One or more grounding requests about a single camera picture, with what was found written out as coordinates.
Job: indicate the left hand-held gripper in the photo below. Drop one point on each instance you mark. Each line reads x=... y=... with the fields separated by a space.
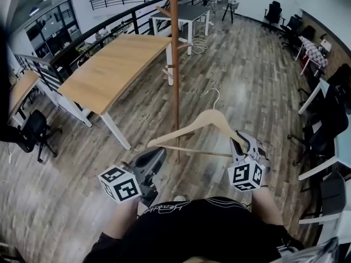
x=123 y=183

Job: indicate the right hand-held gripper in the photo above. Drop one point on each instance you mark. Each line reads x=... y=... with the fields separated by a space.
x=246 y=174

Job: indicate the wooden clothes hanger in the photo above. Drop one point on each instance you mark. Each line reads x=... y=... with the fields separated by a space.
x=212 y=117

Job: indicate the brown wooden coat rack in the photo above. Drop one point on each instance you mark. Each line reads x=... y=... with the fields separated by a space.
x=174 y=64

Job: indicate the person's left forearm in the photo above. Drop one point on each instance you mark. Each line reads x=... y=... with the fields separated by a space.
x=120 y=220

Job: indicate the person's right forearm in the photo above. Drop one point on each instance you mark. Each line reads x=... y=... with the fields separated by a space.
x=267 y=207

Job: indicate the person's white shoe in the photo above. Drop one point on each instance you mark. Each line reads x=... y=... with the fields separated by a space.
x=181 y=198

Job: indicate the person's black shirt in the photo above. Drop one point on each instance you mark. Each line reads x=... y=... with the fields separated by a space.
x=197 y=231

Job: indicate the black office chair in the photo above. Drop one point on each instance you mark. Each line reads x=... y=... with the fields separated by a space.
x=34 y=133
x=272 y=14
x=292 y=29
x=326 y=125

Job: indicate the large wooden table white legs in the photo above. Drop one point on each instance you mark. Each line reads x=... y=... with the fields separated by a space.
x=115 y=70

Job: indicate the black-backed white chair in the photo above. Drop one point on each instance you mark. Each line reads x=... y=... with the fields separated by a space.
x=333 y=193

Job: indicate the checkered cloth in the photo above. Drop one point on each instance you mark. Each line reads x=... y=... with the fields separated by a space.
x=314 y=51

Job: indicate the black tripod stand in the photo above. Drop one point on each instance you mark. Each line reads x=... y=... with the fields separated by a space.
x=229 y=10

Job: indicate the black metal railing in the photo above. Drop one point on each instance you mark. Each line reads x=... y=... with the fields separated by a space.
x=82 y=40

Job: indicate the grey table white legs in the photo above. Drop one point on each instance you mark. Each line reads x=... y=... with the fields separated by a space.
x=189 y=12

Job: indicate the small wooden desk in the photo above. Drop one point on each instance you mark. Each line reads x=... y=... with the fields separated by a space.
x=22 y=89

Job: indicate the black-framed glass partition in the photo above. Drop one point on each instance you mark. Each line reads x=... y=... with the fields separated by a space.
x=52 y=29

